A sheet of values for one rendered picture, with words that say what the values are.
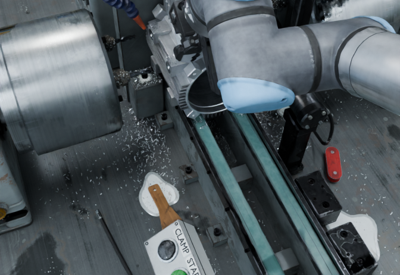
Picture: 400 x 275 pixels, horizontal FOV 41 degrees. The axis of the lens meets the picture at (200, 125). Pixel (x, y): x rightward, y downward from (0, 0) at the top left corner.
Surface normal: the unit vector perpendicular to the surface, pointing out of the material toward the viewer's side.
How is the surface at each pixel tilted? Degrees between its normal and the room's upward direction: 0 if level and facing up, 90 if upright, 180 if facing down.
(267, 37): 35
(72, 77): 43
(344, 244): 0
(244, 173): 0
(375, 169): 0
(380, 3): 51
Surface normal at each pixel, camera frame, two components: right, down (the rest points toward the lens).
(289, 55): 0.22, -0.11
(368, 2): 0.29, 0.13
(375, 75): -0.95, -0.07
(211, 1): -0.74, 0.07
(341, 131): 0.03, -0.61
